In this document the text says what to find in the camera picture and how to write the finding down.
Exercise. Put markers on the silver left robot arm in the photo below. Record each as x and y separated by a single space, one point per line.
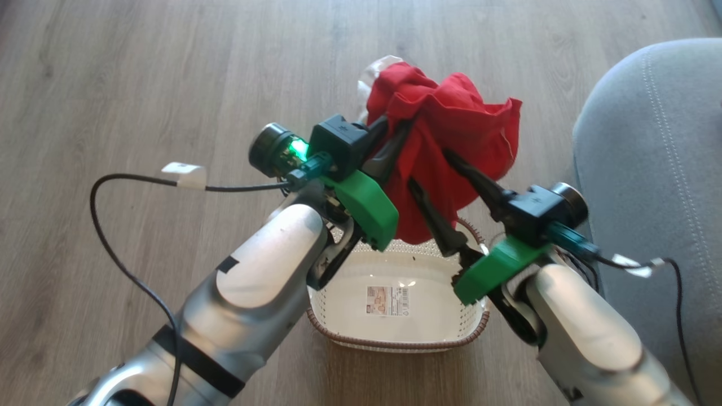
265 265

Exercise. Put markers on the red cloth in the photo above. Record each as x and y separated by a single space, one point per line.
451 124

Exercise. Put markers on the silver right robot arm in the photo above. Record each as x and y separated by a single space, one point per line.
581 338

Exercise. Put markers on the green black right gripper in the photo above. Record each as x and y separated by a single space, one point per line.
507 265

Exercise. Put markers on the grey fabric sofa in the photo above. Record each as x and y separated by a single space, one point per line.
660 169

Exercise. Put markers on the white plastic laundry basket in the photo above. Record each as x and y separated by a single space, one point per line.
395 332

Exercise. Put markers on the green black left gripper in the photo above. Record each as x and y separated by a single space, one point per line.
364 206

